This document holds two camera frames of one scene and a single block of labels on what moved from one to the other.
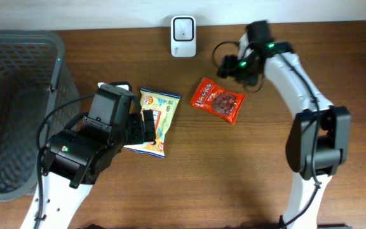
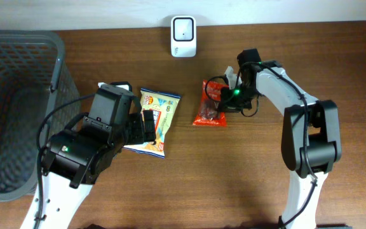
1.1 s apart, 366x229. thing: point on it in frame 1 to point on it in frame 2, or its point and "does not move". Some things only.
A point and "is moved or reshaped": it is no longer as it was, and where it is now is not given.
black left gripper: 138,135 does not move
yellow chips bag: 162,105 does not move
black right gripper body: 239,70 to 239,97
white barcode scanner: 183,36 does not move
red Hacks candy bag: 212,97 is moved or reshaped
